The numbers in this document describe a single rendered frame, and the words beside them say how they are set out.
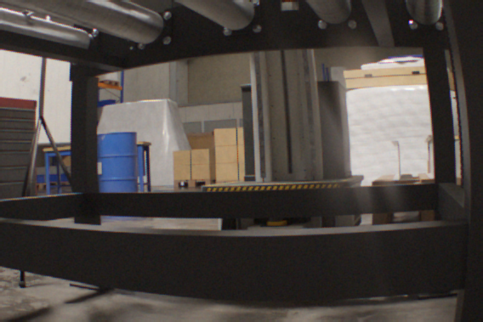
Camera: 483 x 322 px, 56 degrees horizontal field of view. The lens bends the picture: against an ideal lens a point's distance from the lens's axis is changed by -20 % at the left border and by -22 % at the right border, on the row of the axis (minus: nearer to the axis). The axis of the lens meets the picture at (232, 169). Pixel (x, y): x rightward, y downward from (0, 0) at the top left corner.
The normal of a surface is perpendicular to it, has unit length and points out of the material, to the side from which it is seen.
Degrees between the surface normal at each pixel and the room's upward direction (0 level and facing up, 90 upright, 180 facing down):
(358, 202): 90
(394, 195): 90
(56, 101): 90
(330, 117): 90
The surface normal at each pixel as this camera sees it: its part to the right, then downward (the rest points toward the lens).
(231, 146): -0.25, 0.02
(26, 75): 0.71, -0.02
